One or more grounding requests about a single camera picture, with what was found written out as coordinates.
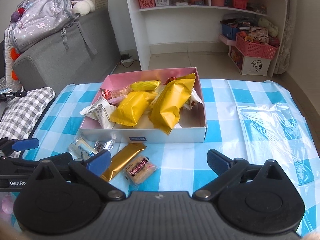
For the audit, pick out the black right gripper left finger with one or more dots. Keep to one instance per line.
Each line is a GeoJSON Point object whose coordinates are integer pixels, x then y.
{"type": "Point", "coordinates": [69, 179]}

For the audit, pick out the grey sofa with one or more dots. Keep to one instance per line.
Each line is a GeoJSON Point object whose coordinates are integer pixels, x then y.
{"type": "Point", "coordinates": [86, 52]}

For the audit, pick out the silver lilac backpack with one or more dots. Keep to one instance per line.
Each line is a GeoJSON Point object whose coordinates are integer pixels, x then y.
{"type": "Point", "coordinates": [40, 19]}

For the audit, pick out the power strip on floor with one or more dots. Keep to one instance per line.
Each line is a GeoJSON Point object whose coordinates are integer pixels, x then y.
{"type": "Point", "coordinates": [125, 58]}

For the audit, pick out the blue white checkered tablecloth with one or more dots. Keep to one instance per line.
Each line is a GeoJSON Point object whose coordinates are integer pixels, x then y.
{"type": "Point", "coordinates": [253, 120]}

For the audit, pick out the white plush toy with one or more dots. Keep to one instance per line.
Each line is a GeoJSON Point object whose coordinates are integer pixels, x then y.
{"type": "Point", "coordinates": [83, 7]}

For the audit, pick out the yellow blue-label snack packet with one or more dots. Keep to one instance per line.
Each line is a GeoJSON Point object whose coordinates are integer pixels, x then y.
{"type": "Point", "coordinates": [150, 85]}

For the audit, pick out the white bookshelf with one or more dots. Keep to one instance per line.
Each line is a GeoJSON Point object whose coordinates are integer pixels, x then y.
{"type": "Point", "coordinates": [180, 26]}

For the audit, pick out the blue storage bin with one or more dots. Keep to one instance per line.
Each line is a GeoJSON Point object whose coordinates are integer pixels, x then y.
{"type": "Point", "coordinates": [231, 28]}

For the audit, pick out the white bread roll packet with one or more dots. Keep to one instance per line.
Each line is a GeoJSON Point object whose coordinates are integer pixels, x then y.
{"type": "Point", "coordinates": [80, 148]}

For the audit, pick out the grey white checkered cushion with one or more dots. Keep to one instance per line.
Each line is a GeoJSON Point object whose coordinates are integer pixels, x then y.
{"type": "Point", "coordinates": [21, 114]}

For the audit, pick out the white text snack packet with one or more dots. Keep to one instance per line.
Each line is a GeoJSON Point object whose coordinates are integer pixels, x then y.
{"type": "Point", "coordinates": [101, 111]}

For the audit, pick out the white printed storage box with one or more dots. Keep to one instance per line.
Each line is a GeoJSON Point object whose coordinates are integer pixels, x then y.
{"type": "Point", "coordinates": [248, 65]}

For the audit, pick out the small yellow snack bag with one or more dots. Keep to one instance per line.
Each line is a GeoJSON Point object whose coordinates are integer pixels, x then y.
{"type": "Point", "coordinates": [132, 108]}

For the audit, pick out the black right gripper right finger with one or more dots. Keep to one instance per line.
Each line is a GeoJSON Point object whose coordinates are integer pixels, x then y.
{"type": "Point", "coordinates": [231, 172]}

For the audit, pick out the large yellow snack bag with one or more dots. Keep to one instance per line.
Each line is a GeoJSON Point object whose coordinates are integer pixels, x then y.
{"type": "Point", "coordinates": [165, 113]}

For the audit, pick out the white pleated snack packet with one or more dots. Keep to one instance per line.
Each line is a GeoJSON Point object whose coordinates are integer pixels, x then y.
{"type": "Point", "coordinates": [192, 101]}

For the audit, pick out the red plastic basket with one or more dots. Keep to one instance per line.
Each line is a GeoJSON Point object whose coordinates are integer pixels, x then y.
{"type": "Point", "coordinates": [255, 50]}

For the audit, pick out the pink peach snack bar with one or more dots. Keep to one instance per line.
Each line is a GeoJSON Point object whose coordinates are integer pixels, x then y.
{"type": "Point", "coordinates": [115, 96]}

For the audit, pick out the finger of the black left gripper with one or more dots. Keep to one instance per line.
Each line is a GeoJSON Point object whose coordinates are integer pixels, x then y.
{"type": "Point", "coordinates": [9, 146]}

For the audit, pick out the small silver candy packet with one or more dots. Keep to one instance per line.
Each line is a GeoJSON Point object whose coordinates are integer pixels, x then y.
{"type": "Point", "coordinates": [104, 145]}

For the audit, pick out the gold wafer bar packet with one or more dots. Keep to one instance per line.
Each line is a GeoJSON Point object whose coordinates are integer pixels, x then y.
{"type": "Point", "coordinates": [121, 159]}

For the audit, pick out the red candy packet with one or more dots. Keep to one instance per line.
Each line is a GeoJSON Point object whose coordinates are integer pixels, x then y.
{"type": "Point", "coordinates": [107, 94]}

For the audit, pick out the clear cracker packet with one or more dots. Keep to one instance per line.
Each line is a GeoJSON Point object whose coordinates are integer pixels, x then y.
{"type": "Point", "coordinates": [139, 169]}

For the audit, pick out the pink perforated small basket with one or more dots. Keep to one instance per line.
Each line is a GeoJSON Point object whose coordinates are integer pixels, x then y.
{"type": "Point", "coordinates": [145, 4]}

